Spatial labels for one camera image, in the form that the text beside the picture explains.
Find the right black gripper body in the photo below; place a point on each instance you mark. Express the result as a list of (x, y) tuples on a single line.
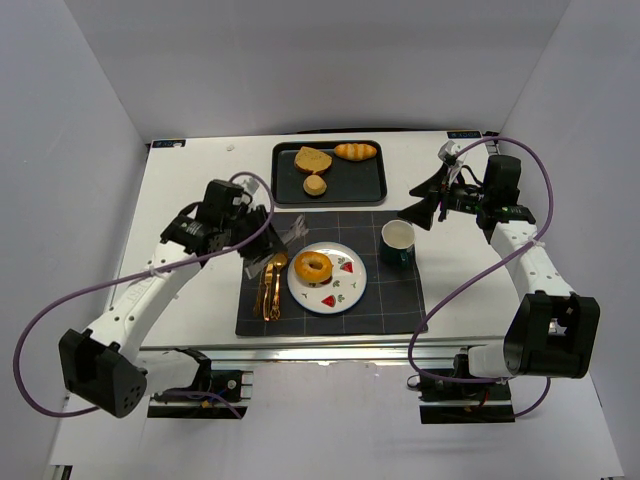
[(441, 198)]

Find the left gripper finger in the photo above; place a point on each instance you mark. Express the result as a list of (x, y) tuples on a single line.
[(264, 246), (258, 223)]

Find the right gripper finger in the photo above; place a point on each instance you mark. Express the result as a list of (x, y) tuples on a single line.
[(421, 214), (431, 185)]

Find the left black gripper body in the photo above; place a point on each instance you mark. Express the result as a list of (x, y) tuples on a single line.
[(262, 239)]

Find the orange bagel donut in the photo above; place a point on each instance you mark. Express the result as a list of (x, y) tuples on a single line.
[(313, 267)]

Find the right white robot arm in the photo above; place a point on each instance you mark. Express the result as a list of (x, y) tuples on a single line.
[(553, 331)]

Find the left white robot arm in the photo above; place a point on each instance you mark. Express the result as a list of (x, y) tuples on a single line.
[(105, 364)]

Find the sliced brown bread loaf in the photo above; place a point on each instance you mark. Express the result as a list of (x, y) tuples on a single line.
[(312, 161)]

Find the striped bread roll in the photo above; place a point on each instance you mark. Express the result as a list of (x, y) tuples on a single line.
[(355, 152)]

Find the gold spoon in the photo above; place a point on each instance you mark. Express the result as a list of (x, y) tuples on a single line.
[(280, 260)]

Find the green mug white interior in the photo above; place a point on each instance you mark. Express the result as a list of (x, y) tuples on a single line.
[(397, 243)]

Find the gold fork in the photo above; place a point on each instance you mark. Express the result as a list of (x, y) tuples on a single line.
[(258, 306)]

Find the right blue corner label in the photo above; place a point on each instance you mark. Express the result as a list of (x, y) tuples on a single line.
[(464, 135)]

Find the blue corner label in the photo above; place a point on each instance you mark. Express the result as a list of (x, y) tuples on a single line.
[(464, 135), (168, 143)]

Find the small round bun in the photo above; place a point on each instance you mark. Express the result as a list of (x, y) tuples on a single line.
[(314, 185)]

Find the black rectangular tray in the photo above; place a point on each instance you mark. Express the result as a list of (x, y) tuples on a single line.
[(348, 182)]

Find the white watermelon pattern plate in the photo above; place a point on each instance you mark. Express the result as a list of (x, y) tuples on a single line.
[(341, 291)]

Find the dark checked placemat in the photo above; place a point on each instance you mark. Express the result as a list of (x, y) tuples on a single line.
[(393, 300)]

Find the left blue corner label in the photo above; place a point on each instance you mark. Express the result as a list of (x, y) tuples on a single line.
[(168, 143)]

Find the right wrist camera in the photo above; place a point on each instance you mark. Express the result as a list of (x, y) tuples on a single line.
[(448, 152)]

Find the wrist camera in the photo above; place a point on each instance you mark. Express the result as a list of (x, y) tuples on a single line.
[(250, 187), (448, 152)]

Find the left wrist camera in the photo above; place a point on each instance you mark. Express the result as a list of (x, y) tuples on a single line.
[(250, 187)]

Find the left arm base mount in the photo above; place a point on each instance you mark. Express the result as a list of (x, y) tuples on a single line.
[(213, 393)]

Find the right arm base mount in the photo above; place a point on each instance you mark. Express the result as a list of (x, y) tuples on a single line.
[(450, 403)]

